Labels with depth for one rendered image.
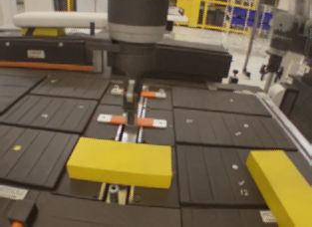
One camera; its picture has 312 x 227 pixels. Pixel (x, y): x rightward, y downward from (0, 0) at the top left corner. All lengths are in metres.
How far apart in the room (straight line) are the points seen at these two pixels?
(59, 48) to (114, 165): 0.55
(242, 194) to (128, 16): 0.33
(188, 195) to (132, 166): 0.10
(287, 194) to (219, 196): 0.10
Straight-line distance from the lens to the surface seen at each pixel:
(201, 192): 0.34
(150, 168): 0.33
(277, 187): 0.36
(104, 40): 0.39
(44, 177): 0.36
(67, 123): 0.47
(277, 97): 0.90
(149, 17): 0.35
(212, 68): 0.76
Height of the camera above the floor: 1.26
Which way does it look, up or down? 30 degrees down
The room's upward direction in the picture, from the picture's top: 6 degrees clockwise
